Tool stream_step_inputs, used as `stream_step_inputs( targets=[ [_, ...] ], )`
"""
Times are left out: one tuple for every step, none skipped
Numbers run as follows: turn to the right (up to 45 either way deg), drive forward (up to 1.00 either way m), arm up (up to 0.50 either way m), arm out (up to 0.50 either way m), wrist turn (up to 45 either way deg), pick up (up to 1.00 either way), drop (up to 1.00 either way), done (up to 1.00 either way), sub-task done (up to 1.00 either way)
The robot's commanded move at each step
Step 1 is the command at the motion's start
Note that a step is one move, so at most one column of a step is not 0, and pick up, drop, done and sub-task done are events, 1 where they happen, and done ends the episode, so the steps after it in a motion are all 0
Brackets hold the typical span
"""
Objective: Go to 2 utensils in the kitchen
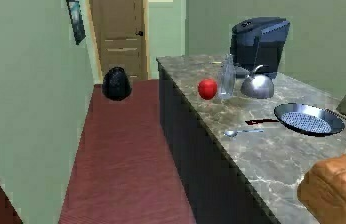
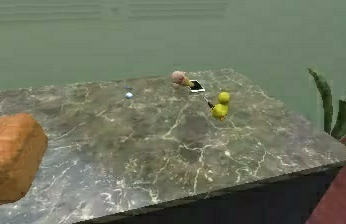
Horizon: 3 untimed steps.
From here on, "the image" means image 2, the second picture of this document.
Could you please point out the marble top kitchen counter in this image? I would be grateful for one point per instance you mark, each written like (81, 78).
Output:
(167, 143)

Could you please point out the yellow duck shaped bottle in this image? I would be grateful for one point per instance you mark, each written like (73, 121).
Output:
(221, 107)

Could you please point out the pink and yellow scrub brush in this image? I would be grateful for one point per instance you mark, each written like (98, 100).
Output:
(180, 78)

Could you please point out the brown bread loaf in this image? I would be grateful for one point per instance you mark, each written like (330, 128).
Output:
(7, 156)

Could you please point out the small blue white shaker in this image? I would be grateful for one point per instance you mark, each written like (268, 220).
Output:
(129, 94)

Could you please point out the green house plant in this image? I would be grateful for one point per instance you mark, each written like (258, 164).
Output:
(342, 110)

